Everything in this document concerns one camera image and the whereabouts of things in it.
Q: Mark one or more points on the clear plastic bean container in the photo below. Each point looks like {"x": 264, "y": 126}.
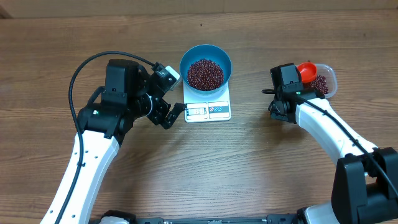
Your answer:
{"x": 329, "y": 74}

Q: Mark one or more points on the red beans in bowl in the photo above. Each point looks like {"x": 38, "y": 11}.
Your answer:
{"x": 205, "y": 75}

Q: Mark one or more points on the blue metal bowl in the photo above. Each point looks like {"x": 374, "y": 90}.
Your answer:
{"x": 210, "y": 52}

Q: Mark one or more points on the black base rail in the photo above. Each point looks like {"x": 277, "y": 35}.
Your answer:
{"x": 269, "y": 219}

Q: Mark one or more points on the orange measuring scoop blue handle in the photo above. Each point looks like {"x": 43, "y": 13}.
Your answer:
{"x": 308, "y": 72}

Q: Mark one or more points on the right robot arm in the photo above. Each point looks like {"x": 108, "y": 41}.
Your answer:
{"x": 365, "y": 182}

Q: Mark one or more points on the red beans in container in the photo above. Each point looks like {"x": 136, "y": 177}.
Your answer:
{"x": 319, "y": 83}

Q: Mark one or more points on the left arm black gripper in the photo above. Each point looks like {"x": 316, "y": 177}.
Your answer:
{"x": 163, "y": 107}

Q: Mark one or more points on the white digital kitchen scale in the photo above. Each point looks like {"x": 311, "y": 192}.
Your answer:
{"x": 202, "y": 107}

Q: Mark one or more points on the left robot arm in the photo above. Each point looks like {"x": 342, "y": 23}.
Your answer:
{"x": 129, "y": 93}

